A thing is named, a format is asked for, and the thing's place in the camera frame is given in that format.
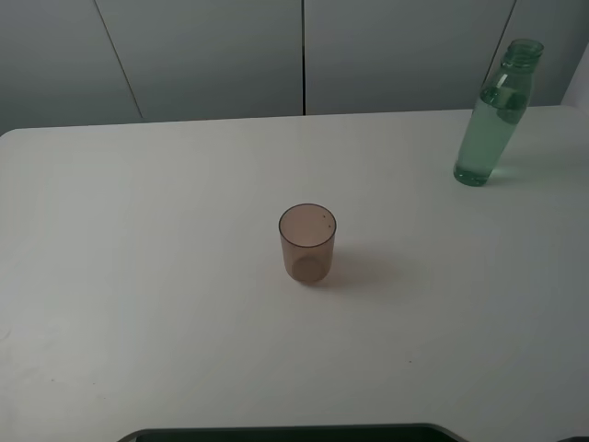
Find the green transparent water bottle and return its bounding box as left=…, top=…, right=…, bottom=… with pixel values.
left=453, top=39, right=544, bottom=187

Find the pink translucent plastic cup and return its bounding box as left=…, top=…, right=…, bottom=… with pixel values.
left=278, top=204, right=337, bottom=285

